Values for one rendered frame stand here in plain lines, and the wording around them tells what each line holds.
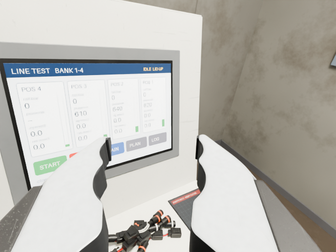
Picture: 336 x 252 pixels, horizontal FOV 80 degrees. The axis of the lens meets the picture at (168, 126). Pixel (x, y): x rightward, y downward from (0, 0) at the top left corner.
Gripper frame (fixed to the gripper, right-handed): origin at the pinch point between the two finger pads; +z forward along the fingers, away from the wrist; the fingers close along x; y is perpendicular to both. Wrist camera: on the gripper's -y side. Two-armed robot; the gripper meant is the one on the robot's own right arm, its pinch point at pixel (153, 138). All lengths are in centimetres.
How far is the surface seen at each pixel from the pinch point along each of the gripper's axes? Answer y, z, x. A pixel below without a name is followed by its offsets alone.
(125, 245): 43.3, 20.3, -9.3
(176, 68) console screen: 7, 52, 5
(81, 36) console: -3.3, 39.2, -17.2
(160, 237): 46, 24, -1
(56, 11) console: -8.2, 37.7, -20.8
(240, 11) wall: -13, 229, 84
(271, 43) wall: 16, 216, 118
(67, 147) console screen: 20.5, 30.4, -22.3
